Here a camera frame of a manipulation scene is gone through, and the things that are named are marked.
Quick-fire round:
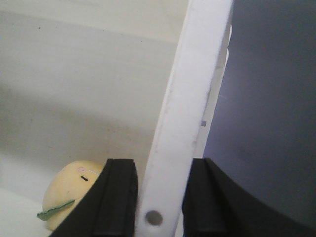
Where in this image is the white plastic Totelife crate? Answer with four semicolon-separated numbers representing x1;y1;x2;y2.
0;0;234;237

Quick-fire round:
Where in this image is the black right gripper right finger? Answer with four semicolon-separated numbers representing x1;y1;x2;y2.
182;158;316;237

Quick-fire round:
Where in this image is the yellow plush fruit toy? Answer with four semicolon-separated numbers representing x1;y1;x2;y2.
37;160;104;231

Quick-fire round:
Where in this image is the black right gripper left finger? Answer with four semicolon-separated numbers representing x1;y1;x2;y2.
51;159;138;237

